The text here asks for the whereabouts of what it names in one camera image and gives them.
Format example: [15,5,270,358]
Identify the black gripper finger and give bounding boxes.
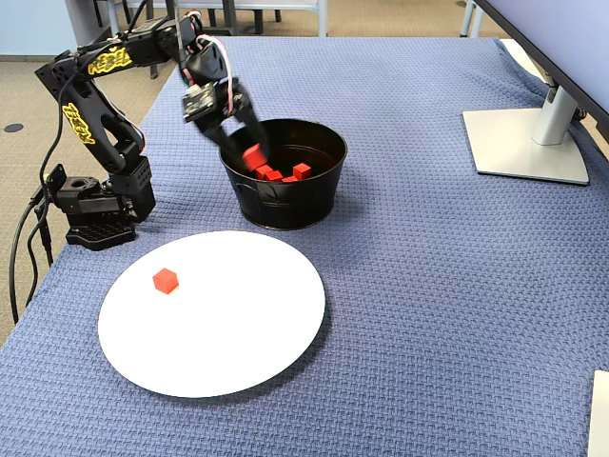
[194,117,241,162]
[237,109,274,162]

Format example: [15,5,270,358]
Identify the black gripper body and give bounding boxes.
[196,82,254,130]

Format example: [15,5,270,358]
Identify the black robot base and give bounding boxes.
[45,163,142,252]

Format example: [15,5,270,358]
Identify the white round plate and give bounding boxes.
[97,229,327,399]

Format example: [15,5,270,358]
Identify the black metal bucket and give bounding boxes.
[218,117,349,231]

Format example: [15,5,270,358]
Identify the blue woven table cloth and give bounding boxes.
[0,35,609,457]

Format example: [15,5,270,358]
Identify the silver monitor stand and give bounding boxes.
[462,70,591,187]

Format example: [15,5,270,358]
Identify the computer monitor screen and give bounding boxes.
[473,0,609,128]

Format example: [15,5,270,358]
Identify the white flat object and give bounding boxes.
[586,369,609,457]

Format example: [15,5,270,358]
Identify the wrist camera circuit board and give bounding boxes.
[180,81,221,123]

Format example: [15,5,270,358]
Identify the red white servo wires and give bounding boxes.
[178,9,239,118]

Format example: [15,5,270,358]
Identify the dark grey table frame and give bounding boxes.
[144,0,239,80]

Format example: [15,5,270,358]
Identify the black camera cable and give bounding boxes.
[32,0,189,204]

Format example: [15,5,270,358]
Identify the black power cable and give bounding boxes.
[33,204,54,268]

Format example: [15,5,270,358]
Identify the black usb cable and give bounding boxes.
[8,189,49,326]

